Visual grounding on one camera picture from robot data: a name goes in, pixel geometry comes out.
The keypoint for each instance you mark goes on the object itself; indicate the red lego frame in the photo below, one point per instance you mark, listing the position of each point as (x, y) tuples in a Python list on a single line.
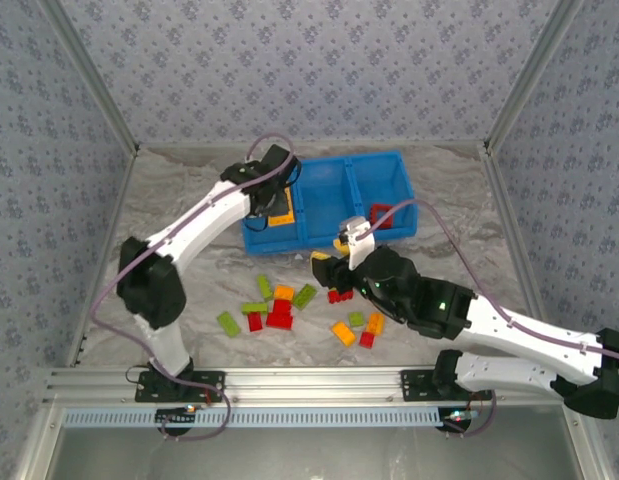
[(381, 206)]

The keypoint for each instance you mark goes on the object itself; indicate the aluminium side frame rail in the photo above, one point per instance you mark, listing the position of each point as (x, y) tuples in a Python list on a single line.
[(511, 225), (117, 210)]

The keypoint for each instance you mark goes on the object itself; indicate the orange curved lego brick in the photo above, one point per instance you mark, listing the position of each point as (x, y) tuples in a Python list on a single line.
[(343, 334)]

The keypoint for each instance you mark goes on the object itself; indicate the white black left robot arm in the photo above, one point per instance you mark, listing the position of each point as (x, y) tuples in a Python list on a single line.
[(199, 225)]

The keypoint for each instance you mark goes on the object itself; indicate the thin grey wall base strip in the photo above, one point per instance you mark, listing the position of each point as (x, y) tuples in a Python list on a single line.
[(309, 144)]

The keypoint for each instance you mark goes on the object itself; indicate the orange lego frame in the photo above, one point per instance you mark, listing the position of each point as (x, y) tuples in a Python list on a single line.
[(281, 221)]

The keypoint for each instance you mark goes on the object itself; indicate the aluminium frame post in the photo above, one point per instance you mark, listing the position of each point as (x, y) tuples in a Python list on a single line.
[(529, 75), (94, 75)]

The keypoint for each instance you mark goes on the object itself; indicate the aluminium lower frame bar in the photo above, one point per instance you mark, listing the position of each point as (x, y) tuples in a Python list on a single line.
[(38, 450), (591, 460)]

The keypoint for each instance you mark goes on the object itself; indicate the long red lego brick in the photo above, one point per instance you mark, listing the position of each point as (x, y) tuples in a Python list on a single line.
[(279, 321)]

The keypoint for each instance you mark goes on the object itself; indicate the small green lego brick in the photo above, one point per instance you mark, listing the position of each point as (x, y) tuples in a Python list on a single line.
[(356, 319)]

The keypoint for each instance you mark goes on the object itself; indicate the small black controller board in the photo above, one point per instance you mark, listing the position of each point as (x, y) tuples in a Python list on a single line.
[(456, 416), (176, 416)]

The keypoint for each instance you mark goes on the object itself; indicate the aluminium mounting rail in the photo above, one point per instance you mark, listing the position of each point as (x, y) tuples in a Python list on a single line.
[(309, 385)]

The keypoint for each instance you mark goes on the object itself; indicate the blue three-compartment bin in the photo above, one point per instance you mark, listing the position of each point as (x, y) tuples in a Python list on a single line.
[(329, 200)]

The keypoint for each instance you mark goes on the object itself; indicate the grey metal sheet panel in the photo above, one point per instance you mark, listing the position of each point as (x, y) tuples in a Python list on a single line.
[(309, 455)]

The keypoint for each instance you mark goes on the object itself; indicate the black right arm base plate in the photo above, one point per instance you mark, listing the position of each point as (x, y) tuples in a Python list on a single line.
[(414, 385)]

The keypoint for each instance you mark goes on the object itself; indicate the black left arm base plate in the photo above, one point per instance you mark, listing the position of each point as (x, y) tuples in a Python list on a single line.
[(148, 392)]

